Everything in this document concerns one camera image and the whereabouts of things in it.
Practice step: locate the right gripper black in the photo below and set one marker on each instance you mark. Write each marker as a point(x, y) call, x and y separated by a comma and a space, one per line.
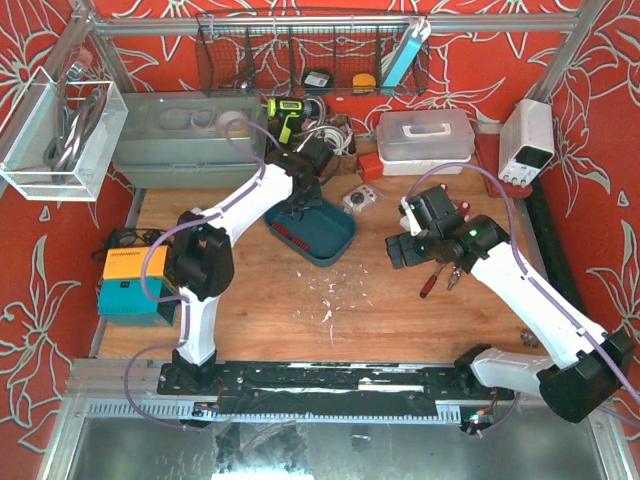
point(400, 247)

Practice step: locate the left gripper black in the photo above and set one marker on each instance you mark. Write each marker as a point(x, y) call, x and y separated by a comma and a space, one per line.
point(304, 198)

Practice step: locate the red handled ratchet wrench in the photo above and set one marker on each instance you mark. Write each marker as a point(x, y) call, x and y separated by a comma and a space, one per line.
point(430, 283)

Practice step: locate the large red spring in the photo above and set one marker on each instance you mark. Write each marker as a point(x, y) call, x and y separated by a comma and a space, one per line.
point(464, 208)

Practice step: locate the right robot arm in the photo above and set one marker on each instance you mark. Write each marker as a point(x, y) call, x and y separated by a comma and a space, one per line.
point(584, 365)

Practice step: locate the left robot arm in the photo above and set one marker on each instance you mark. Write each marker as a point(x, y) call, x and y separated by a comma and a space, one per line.
point(202, 254)

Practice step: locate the wicker basket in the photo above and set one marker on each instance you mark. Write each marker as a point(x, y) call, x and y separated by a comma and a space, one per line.
point(339, 135)

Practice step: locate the green yellow power drill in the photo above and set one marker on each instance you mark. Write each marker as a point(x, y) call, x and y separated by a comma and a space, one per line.
point(291, 113)

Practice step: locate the red orange socket cube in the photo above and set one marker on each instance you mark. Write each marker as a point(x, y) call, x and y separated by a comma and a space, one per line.
point(370, 167)

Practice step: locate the teal plastic tray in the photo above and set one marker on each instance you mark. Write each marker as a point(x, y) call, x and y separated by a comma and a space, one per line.
point(328, 231)

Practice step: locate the white plastic toolbox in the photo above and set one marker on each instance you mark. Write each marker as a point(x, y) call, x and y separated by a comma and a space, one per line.
point(412, 142)

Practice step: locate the grey plastic storage box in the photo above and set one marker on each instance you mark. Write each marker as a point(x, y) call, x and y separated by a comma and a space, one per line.
point(189, 140)

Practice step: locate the red mat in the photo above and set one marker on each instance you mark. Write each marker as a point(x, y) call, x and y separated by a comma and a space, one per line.
point(487, 154)

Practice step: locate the blue white box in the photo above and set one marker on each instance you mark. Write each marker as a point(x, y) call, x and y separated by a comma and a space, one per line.
point(395, 64)

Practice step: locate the small metal fitting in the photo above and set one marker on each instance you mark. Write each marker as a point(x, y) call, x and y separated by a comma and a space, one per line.
point(529, 339)

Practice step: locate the white power supply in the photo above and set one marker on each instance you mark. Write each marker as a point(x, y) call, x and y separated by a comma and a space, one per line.
point(526, 143)

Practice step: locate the orange teal device box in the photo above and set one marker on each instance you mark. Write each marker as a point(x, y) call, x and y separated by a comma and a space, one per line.
point(122, 300)

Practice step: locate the clear acrylic box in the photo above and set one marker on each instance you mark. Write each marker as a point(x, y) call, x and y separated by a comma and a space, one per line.
point(60, 148)

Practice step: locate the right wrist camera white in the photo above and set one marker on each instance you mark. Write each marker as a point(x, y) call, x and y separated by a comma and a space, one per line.
point(409, 221)

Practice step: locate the black wire basket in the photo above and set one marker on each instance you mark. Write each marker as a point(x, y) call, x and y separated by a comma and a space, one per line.
point(268, 52)

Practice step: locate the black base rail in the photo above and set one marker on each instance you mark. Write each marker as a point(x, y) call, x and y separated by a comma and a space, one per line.
point(334, 390)

